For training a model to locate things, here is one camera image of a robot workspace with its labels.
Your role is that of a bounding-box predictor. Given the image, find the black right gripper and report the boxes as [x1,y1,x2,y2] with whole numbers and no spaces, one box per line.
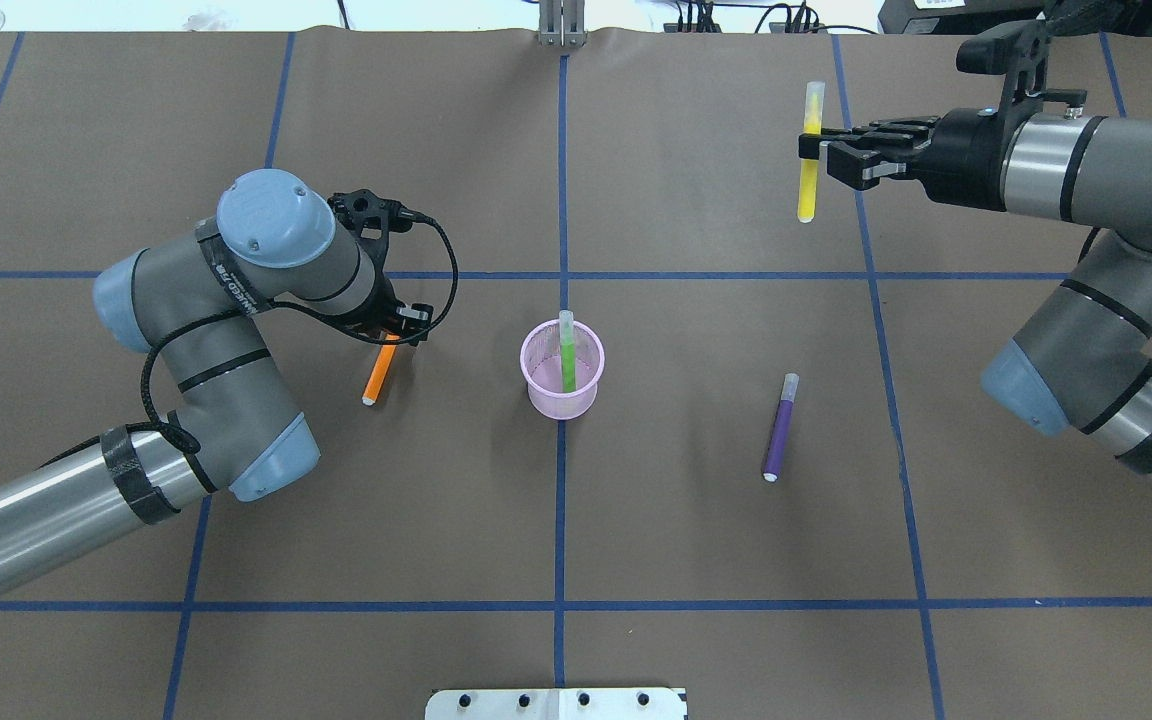
[797,108,1021,211]

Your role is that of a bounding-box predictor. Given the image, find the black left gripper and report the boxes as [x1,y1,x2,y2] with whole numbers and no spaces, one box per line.
[351,273,434,347]

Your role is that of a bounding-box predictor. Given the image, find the orange highlighter pen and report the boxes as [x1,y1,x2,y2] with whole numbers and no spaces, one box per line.
[361,334,397,407]

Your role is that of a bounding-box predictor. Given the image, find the yellow highlighter pen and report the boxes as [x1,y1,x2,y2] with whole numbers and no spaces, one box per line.
[797,79,827,223]

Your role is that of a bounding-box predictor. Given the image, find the green highlighter pen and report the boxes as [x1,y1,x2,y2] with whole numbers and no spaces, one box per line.
[558,309,577,395]

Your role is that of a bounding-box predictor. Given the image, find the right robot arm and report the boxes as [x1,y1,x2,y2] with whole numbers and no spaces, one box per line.
[797,108,1152,480]

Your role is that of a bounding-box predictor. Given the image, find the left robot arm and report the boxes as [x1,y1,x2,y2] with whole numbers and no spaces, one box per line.
[0,168,445,597]

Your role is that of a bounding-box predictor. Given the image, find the pink mesh pen holder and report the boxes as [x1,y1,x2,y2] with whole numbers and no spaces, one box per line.
[518,318,605,420]

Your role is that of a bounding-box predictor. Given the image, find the purple highlighter pen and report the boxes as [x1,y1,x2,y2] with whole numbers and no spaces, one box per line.
[761,372,801,483]

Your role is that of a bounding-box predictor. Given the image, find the black box with label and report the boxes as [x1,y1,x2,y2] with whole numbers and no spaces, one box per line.
[878,0,1152,37]

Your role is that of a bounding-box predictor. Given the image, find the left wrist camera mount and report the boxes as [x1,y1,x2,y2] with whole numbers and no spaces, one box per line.
[328,190,417,270]

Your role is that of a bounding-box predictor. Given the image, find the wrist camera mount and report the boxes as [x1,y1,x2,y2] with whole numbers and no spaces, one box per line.
[955,20,1087,123]
[328,190,417,270]

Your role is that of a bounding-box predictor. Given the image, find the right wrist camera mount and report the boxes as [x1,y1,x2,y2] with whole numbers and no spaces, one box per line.
[955,20,1087,123]

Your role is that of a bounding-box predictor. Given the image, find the black left camera cable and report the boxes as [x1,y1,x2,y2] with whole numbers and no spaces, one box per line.
[139,205,458,456]

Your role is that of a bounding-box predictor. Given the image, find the aluminium frame post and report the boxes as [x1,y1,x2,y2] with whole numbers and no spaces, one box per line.
[535,0,588,50]

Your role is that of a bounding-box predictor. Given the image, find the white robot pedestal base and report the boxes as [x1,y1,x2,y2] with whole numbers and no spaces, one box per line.
[424,687,689,719]

